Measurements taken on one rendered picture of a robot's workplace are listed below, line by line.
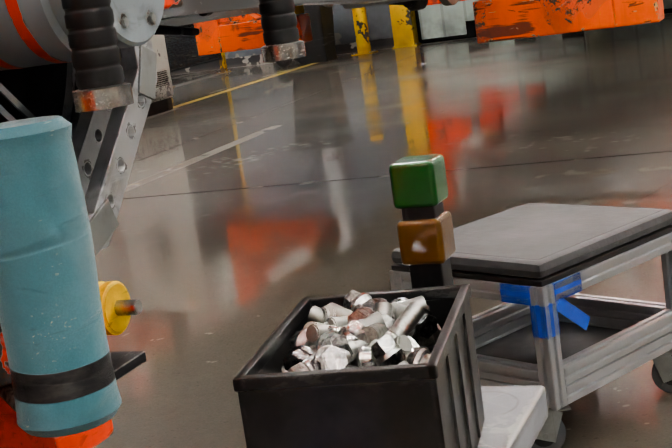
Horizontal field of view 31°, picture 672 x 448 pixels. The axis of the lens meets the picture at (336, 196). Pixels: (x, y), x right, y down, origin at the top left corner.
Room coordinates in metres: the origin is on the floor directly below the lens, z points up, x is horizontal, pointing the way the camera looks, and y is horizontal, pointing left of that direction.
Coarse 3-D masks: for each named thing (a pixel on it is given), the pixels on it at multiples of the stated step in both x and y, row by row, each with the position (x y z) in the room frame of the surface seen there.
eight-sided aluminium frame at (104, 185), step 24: (120, 48) 1.39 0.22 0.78; (144, 48) 1.38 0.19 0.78; (144, 72) 1.37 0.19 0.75; (144, 96) 1.37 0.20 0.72; (96, 120) 1.35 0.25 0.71; (120, 120) 1.32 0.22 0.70; (144, 120) 1.36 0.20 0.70; (96, 144) 1.34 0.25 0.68; (120, 144) 1.31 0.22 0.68; (96, 168) 1.29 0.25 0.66; (120, 168) 1.31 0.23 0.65; (96, 192) 1.26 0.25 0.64; (120, 192) 1.29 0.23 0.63; (96, 216) 1.24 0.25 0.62; (96, 240) 1.23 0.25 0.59
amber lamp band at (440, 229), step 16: (400, 224) 1.02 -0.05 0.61; (416, 224) 1.01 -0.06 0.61; (432, 224) 1.01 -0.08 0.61; (448, 224) 1.03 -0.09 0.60; (400, 240) 1.02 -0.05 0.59; (416, 240) 1.01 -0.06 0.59; (432, 240) 1.01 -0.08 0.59; (448, 240) 1.02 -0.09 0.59; (416, 256) 1.01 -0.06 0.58; (432, 256) 1.01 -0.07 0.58; (448, 256) 1.02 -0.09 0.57
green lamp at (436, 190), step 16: (400, 160) 1.03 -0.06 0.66; (416, 160) 1.02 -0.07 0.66; (432, 160) 1.01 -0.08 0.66; (400, 176) 1.02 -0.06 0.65; (416, 176) 1.01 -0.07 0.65; (432, 176) 1.01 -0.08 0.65; (400, 192) 1.02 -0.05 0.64; (416, 192) 1.01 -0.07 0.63; (432, 192) 1.01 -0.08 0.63; (400, 208) 1.02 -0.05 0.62
